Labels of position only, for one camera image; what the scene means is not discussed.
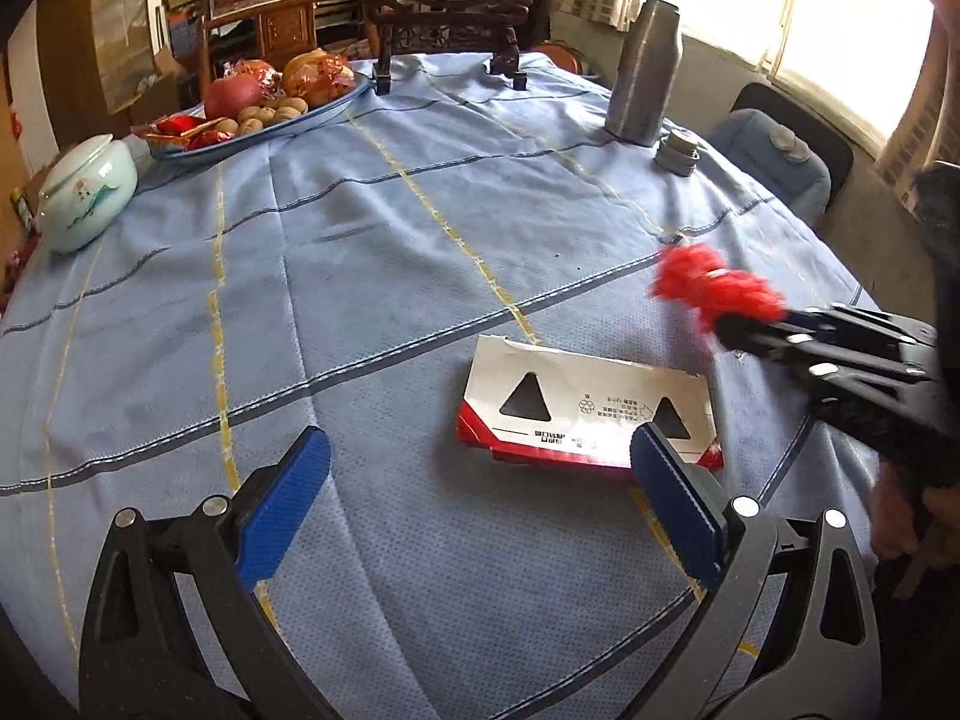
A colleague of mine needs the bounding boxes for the red foil wrapped candies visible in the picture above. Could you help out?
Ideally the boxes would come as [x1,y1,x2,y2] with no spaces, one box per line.
[131,114,241,155]

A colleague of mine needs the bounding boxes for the orange round object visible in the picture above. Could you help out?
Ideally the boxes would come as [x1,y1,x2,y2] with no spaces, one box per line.
[536,41,601,80]

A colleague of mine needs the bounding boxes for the black office chair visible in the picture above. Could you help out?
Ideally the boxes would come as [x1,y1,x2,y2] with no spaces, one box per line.
[729,81,856,230]

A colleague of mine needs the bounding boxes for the pile of walnuts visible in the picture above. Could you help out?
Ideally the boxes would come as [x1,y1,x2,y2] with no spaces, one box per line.
[236,94,308,137]

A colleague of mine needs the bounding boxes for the red round fruit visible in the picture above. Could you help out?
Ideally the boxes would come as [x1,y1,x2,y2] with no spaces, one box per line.
[205,58,282,121]

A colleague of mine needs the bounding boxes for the orange wrapped fruit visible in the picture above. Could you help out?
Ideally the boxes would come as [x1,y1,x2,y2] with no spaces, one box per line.
[281,49,355,110]

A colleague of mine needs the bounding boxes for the grey metal thermos bottle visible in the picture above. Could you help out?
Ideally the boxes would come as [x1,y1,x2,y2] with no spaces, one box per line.
[604,0,683,147]

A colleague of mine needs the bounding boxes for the carved wooden chair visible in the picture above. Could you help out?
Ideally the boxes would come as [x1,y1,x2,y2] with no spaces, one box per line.
[196,0,376,102]

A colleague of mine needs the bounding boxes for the grey thermos cap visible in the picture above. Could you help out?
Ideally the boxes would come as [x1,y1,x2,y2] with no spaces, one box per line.
[655,129,702,176]

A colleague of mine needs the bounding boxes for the light blue chair cushion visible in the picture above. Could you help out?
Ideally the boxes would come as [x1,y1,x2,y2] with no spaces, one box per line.
[705,109,833,230]

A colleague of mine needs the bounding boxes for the pale green ceramic lidded jar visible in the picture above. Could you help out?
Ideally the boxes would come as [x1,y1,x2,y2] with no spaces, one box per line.
[37,133,140,254]

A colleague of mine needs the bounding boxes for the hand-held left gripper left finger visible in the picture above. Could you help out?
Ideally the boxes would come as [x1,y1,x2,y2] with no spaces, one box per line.
[79,426,335,720]

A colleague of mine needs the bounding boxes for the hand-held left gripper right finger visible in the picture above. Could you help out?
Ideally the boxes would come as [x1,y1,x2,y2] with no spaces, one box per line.
[630,422,886,720]

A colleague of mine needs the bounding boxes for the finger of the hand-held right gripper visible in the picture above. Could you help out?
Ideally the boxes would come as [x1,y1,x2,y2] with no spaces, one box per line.
[750,345,942,425]
[716,307,942,361]

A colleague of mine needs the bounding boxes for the red wrapper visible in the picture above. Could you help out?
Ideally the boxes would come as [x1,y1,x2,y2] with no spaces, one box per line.
[651,241,788,338]

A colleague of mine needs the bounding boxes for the person's right hand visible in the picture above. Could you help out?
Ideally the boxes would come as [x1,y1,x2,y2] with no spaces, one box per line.
[870,457,950,563]

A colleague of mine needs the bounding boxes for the white and red cardboard box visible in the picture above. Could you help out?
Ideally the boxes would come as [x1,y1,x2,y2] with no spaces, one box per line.
[455,334,727,475]

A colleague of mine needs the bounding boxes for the wooden glass door cabinet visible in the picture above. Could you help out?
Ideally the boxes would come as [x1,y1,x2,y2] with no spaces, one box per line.
[90,0,151,113]

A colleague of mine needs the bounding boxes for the blue rimmed fruit plate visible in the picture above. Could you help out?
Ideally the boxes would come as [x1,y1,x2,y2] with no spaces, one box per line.
[146,67,374,161]

